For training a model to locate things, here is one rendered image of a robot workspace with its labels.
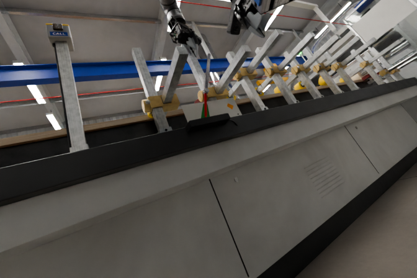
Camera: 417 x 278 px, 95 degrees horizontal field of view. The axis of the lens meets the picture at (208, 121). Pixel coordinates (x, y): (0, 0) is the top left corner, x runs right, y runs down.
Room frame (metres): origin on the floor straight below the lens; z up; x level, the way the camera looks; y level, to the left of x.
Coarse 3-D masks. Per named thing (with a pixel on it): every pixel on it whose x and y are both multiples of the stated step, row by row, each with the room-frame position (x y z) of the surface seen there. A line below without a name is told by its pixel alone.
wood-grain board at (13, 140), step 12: (264, 96) 1.22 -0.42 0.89; (276, 96) 1.28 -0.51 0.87; (120, 120) 0.74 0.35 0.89; (132, 120) 0.77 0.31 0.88; (144, 120) 0.80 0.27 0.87; (48, 132) 0.61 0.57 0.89; (60, 132) 0.63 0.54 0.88; (84, 132) 0.68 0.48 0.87; (0, 144) 0.54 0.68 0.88; (12, 144) 0.56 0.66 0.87
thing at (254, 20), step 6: (252, 12) 0.48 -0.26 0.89; (258, 12) 0.46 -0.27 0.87; (246, 18) 0.49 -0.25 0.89; (252, 18) 0.48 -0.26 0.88; (258, 18) 0.47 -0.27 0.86; (252, 24) 0.49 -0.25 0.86; (258, 24) 0.48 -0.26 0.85; (252, 30) 0.50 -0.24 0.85; (258, 30) 0.50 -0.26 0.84; (258, 36) 0.51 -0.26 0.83
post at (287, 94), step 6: (258, 48) 1.02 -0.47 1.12; (264, 60) 1.03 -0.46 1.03; (270, 60) 1.03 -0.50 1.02; (264, 66) 1.05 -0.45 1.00; (276, 78) 1.03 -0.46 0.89; (276, 84) 1.04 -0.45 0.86; (282, 84) 1.02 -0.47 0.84; (282, 90) 1.03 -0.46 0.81; (288, 90) 1.03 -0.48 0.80; (288, 96) 1.02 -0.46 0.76; (288, 102) 1.04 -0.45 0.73
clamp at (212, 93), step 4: (208, 88) 0.75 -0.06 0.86; (212, 88) 0.76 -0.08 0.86; (200, 92) 0.74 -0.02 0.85; (208, 92) 0.75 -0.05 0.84; (212, 92) 0.76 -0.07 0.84; (216, 92) 0.77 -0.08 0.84; (224, 92) 0.79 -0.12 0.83; (200, 96) 0.75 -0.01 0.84; (208, 96) 0.74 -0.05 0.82; (212, 96) 0.76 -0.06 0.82; (216, 96) 0.77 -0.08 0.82; (220, 96) 0.79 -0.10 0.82; (224, 96) 0.80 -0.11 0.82; (200, 100) 0.76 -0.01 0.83
